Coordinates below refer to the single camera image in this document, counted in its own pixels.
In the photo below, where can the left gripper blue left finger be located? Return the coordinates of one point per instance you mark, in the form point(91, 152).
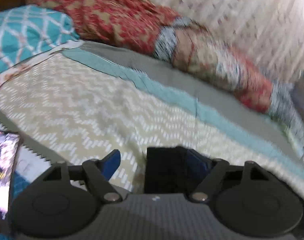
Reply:
point(109, 164)

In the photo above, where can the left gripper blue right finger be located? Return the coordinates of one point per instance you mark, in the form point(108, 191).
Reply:
point(197, 165)

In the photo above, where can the black pants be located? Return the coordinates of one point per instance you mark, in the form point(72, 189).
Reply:
point(166, 173)

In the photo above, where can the patterned bedsheet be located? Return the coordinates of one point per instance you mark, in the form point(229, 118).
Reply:
point(73, 105)

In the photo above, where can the smartphone with lit screen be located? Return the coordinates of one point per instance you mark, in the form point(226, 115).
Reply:
point(9, 144)

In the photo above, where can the red floral rolled quilt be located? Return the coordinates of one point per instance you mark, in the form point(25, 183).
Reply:
point(162, 33)

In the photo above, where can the teal lattice pillow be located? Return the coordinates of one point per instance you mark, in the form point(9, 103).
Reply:
point(31, 30)

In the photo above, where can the pink floral curtain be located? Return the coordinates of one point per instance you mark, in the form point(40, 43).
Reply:
point(270, 32)

